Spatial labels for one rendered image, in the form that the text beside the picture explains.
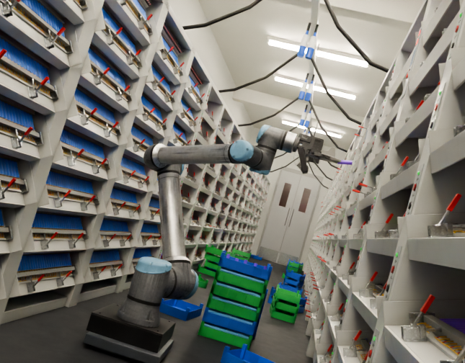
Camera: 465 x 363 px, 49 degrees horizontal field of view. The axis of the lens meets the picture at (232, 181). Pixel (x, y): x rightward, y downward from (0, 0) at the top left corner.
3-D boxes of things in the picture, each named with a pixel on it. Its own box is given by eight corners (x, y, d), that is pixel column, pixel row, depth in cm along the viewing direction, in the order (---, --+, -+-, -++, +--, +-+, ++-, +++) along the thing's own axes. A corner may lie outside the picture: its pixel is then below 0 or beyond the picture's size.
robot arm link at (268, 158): (241, 167, 223) (250, 141, 224) (255, 174, 232) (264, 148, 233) (258, 172, 217) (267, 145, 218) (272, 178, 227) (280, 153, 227)
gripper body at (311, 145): (325, 140, 219) (298, 132, 221) (319, 158, 219) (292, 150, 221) (324, 142, 227) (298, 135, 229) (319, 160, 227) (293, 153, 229)
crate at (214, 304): (205, 307, 285) (210, 292, 286) (208, 301, 305) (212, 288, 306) (257, 322, 284) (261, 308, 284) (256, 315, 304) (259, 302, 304)
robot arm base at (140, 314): (110, 316, 213) (117, 293, 214) (124, 310, 232) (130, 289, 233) (153, 330, 211) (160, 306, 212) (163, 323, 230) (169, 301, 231)
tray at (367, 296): (378, 338, 116) (375, 277, 118) (352, 305, 176) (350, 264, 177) (472, 338, 113) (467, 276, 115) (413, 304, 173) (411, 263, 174)
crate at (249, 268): (218, 265, 287) (221, 251, 287) (219, 262, 307) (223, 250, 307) (268, 280, 285) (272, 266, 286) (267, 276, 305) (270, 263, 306)
